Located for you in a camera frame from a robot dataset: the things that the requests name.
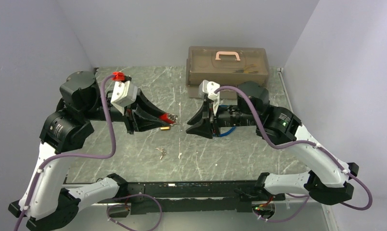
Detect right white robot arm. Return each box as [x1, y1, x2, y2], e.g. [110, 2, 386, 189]
[186, 80, 359, 205]

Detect red cable lock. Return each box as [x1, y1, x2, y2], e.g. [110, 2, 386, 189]
[159, 113, 171, 124]

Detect bunch of silver keys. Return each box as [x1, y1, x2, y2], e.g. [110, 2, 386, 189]
[156, 148, 167, 160]

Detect blue cable lock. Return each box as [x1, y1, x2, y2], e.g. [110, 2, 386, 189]
[213, 105, 237, 138]

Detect silver red lock key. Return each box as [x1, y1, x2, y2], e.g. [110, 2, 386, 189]
[168, 115, 179, 126]

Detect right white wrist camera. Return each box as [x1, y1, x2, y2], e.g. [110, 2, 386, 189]
[198, 80, 220, 116]

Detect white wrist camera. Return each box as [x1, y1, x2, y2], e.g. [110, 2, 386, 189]
[110, 72, 138, 115]
[198, 80, 220, 116]

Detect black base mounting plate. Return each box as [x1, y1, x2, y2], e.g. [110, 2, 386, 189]
[103, 180, 285, 215]

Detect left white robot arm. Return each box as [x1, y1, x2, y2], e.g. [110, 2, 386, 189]
[8, 71, 178, 231]

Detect brown plastic toolbox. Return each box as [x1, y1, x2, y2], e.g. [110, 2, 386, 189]
[185, 46, 270, 98]

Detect aluminium rail frame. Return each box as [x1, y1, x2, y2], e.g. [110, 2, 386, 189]
[64, 195, 337, 231]

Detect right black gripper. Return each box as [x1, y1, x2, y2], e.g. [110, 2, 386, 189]
[186, 99, 259, 139]

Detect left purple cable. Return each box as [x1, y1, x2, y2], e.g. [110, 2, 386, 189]
[13, 75, 163, 231]

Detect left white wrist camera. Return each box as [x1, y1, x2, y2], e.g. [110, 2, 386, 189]
[110, 72, 138, 115]

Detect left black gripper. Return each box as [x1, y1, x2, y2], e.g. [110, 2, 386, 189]
[82, 88, 170, 134]

